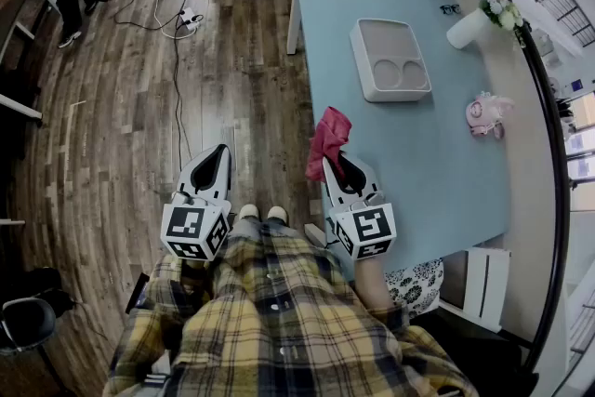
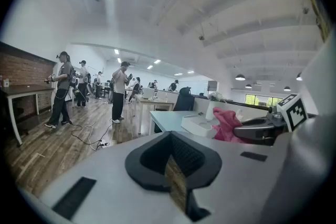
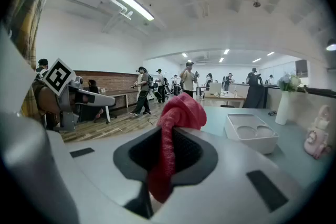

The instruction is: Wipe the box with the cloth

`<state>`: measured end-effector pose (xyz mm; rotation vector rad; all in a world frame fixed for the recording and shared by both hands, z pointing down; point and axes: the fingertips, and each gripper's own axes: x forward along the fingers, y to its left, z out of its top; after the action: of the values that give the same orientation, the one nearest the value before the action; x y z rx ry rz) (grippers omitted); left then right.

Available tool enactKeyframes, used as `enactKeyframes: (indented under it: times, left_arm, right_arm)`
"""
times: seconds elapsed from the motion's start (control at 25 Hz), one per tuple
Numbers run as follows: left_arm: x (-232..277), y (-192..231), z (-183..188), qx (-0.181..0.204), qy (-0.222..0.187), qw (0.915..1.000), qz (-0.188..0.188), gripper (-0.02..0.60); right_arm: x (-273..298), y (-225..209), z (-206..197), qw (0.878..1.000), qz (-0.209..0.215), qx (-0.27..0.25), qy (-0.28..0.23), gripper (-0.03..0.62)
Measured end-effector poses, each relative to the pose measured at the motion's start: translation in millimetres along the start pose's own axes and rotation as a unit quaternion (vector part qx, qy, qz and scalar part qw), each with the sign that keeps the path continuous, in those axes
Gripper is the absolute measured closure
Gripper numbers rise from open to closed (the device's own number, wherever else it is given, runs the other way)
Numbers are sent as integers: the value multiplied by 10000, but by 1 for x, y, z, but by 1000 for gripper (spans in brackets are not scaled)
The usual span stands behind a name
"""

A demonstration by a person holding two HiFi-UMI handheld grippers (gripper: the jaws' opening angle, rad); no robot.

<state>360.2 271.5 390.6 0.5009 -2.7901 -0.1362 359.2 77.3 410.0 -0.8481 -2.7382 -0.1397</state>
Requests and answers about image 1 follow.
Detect grey jeans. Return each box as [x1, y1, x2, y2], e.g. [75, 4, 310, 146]
[227, 218, 303, 247]

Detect black round stool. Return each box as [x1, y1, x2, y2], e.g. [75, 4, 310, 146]
[0, 296, 60, 357]

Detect black battery pack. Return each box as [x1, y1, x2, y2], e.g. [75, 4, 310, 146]
[125, 272, 151, 316]

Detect person's left forearm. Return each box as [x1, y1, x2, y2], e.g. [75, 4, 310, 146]
[178, 256, 210, 294]

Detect floral cushion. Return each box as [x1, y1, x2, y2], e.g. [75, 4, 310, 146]
[384, 258, 445, 318]

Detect red cloth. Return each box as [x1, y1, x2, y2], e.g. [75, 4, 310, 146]
[305, 106, 353, 183]

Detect black curved railing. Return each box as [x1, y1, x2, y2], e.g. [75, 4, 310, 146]
[453, 0, 572, 382]

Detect pale flower bouquet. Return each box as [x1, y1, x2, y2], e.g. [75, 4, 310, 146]
[475, 0, 525, 33]

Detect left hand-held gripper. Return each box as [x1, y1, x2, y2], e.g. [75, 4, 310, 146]
[160, 143, 232, 262]

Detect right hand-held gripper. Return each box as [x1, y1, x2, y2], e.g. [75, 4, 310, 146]
[322, 152, 398, 261]

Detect grey compartment tray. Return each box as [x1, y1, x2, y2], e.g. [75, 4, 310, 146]
[349, 17, 432, 103]

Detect black floor cable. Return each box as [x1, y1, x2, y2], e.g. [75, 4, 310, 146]
[171, 30, 194, 171]

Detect yellow plaid shirt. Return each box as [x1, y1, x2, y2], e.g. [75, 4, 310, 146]
[101, 225, 480, 397]

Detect white power strip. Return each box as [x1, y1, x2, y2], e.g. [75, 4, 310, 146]
[178, 7, 205, 33]

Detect person's right forearm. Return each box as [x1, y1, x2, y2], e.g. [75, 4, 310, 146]
[354, 256, 399, 322]

